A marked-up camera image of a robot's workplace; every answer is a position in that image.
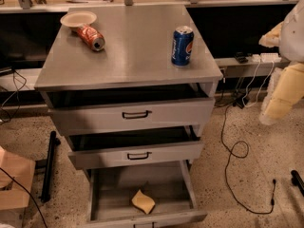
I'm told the yellow sponge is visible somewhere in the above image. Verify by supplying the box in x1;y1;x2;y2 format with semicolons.
131;190;155;214

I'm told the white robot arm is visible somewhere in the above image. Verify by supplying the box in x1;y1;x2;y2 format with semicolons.
258;0;304;125

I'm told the grey metal drawer cabinet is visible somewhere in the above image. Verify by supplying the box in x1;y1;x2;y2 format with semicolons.
33;4;224;228

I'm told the middle grey drawer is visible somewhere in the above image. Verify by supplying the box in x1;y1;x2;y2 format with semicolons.
68;126;203;169

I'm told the grey drawer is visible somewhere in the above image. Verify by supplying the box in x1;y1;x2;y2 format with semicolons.
68;126;203;169
77;161;206;228
49;97;215;136

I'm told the top grey drawer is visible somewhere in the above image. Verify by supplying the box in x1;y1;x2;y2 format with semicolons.
49;97;215;136

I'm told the bottom grey drawer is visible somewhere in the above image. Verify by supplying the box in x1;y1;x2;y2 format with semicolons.
77;161;206;228

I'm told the blue pepsi can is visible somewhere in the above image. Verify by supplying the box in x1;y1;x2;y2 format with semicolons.
171;26;194;67

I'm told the red soda can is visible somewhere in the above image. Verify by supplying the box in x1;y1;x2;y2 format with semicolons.
77;25;105;51

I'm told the black remote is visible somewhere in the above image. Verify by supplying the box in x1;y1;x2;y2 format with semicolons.
235;52;248;64

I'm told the black tripod leg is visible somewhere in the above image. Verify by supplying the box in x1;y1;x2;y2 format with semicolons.
40;131;61;203

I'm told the white power strip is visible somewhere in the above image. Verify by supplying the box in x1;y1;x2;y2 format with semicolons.
252;53;281;63

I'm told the black bar at right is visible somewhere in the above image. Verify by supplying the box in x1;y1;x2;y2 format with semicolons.
291;170;304;196

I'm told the cardboard box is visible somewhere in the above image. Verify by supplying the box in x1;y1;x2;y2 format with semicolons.
0;145;36;228

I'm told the black floor cable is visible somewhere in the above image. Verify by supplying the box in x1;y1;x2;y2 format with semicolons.
219;103;277;216

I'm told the white cable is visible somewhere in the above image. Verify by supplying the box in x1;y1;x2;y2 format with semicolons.
241;60;276;109

